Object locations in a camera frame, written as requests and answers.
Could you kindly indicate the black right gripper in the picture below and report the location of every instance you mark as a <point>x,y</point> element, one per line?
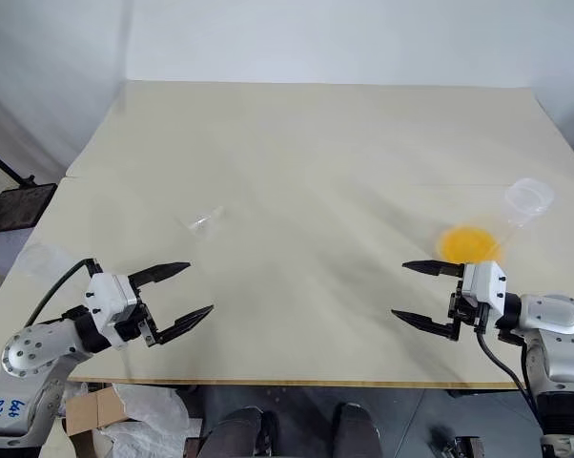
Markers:
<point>468,310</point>

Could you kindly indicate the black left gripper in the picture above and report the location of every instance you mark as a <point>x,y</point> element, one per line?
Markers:
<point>141,322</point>

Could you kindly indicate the large clear flask orange liquid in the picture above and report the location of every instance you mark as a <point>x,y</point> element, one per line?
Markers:
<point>473,243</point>

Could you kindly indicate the clear plastic cup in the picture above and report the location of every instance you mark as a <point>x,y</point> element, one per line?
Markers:
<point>206,224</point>

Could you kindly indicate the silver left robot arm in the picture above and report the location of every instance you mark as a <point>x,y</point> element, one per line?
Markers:
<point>29,353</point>

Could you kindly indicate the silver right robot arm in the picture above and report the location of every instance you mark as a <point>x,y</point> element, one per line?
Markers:
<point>554,315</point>

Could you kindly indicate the white plastic bag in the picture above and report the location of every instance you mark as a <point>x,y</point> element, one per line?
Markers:
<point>149,410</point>

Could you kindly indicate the translucent plastic piece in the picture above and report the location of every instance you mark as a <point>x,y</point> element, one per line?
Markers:
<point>41,260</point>

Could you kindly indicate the brown cardboard box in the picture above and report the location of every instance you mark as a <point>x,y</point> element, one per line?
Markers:
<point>89,410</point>

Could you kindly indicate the dark rounded shape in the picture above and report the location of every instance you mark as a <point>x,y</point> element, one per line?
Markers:
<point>358,431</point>
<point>239,434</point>

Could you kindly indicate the black tablet screen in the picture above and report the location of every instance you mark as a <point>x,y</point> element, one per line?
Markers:
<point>17,205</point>

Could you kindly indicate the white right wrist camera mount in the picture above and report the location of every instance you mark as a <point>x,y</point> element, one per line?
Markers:
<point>485,284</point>

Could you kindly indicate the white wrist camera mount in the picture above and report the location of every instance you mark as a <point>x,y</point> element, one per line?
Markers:
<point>108,298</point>
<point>485,284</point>

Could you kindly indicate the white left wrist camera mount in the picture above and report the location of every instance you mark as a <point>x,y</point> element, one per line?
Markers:
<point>108,298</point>

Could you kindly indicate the metal bracket under table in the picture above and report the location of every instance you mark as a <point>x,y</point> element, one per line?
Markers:
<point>458,446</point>

